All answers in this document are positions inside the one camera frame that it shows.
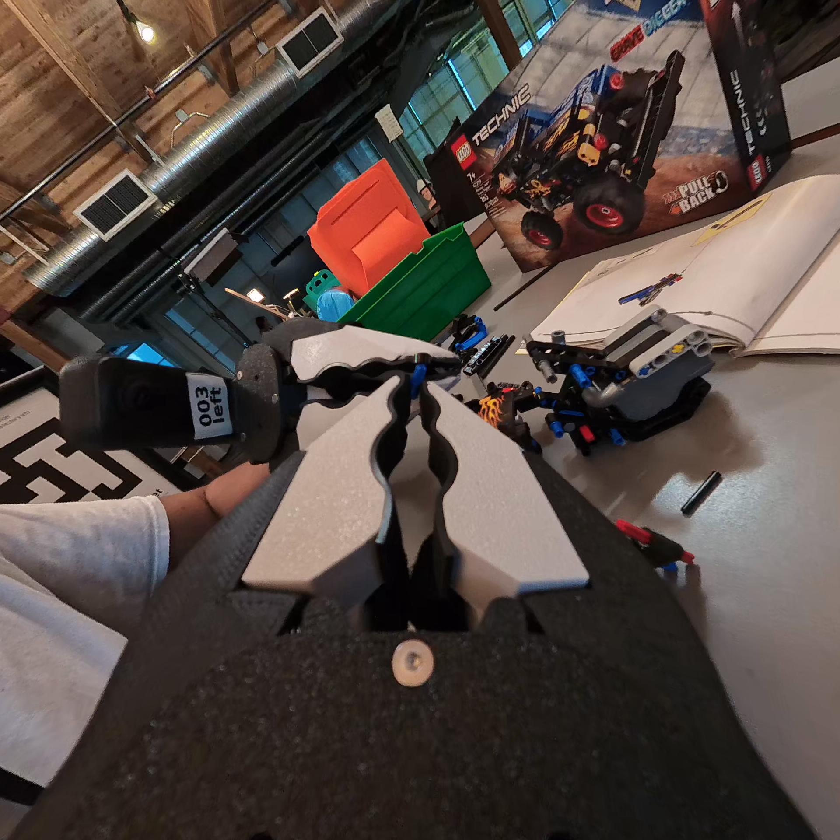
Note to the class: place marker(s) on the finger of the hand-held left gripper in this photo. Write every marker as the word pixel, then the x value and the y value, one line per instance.
pixel 367 351
pixel 315 426

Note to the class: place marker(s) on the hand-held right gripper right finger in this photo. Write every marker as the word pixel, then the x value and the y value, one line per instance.
pixel 512 518

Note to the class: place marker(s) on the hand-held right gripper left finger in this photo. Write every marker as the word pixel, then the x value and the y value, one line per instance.
pixel 315 505

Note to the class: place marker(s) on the small blue lego pin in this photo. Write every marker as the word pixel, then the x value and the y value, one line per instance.
pixel 416 380

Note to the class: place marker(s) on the flame printed lego assembly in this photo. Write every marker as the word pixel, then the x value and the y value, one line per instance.
pixel 502 410

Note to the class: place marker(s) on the person's left forearm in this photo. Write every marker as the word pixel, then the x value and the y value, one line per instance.
pixel 210 505

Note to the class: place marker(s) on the blue curved lego piece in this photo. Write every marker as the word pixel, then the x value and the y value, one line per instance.
pixel 471 331

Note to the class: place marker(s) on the red black lego piece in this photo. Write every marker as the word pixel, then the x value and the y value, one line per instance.
pixel 656 541

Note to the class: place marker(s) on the short black lego axle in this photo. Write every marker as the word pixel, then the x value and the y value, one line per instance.
pixel 701 493

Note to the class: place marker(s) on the grey black lego chassis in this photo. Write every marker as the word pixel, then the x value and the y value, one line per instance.
pixel 656 374

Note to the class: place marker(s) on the lego set cardboard box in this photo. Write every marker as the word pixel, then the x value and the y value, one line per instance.
pixel 590 131

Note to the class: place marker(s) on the green plastic container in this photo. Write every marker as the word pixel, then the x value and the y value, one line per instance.
pixel 318 287

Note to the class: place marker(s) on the green plastic bin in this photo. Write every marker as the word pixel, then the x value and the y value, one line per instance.
pixel 426 282

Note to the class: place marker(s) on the orange cardboard box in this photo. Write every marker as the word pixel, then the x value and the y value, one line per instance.
pixel 367 223

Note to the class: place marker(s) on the hanging grey light panel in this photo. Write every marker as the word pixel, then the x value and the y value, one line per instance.
pixel 213 256

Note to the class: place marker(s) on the hard hat figure cutout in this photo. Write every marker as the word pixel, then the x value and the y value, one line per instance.
pixel 426 193

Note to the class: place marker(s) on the long thin black rod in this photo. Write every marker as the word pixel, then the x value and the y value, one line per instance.
pixel 525 285

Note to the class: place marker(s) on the black white patterned mat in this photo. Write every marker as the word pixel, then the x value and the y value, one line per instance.
pixel 59 459

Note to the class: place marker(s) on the white paper sign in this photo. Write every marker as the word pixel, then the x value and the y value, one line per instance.
pixel 388 123

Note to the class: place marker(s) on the white ceiling vent grille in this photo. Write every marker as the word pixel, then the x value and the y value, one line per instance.
pixel 117 205
pixel 310 40

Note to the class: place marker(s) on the person's white shirt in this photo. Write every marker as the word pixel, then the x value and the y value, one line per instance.
pixel 65 590

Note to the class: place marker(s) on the open instruction booklet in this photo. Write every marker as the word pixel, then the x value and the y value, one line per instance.
pixel 754 275

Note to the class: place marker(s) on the hanging light bulb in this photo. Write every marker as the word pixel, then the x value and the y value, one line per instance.
pixel 145 31

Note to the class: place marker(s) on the silver ventilation duct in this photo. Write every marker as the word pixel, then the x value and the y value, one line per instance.
pixel 216 138

